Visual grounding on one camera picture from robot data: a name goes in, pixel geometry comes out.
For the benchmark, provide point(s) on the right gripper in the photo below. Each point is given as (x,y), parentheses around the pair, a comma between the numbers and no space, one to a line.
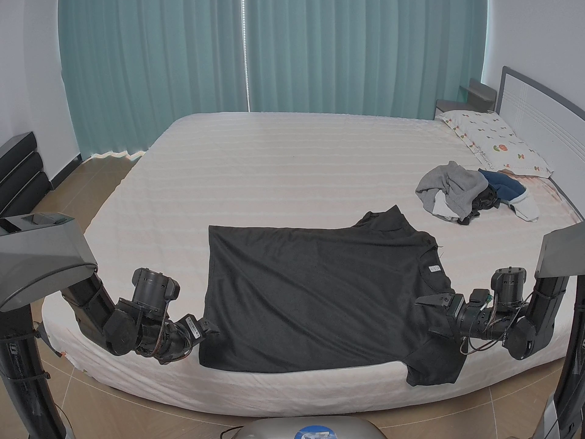
(475,323)

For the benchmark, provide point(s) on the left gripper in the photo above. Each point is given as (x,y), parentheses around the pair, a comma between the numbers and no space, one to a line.
(183,336)

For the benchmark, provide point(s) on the black T-shirt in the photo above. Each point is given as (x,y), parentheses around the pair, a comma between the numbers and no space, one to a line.
(320,295)

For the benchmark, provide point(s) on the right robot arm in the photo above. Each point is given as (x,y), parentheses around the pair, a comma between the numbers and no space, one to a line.
(548,300)

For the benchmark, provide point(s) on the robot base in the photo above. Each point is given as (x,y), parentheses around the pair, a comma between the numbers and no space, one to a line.
(310,430)

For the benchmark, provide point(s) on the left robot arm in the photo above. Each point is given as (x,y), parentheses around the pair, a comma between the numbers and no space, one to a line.
(41,259)

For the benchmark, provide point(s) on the pile of clothes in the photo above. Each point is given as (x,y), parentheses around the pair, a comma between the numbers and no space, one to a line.
(457,188)

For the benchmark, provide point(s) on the bed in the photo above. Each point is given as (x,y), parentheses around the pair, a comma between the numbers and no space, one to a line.
(292,163)

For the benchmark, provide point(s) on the white printed pillow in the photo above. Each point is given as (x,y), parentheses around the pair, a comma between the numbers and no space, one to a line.
(496,144)

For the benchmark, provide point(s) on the grey bedside table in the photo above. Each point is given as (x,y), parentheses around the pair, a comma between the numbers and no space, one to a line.
(470,101)

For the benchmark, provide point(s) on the black chest of drawers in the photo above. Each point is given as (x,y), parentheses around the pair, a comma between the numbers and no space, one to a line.
(20,172)

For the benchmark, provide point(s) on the blue-green curtain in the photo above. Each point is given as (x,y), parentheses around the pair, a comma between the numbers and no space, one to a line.
(151,57)
(361,39)

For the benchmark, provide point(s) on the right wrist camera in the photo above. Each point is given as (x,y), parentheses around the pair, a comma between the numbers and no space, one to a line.
(481,299)

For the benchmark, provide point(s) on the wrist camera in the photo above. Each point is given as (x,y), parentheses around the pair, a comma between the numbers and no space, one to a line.
(172,290)
(481,299)

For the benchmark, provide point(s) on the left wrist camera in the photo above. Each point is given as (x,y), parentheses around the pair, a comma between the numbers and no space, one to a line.
(172,290)

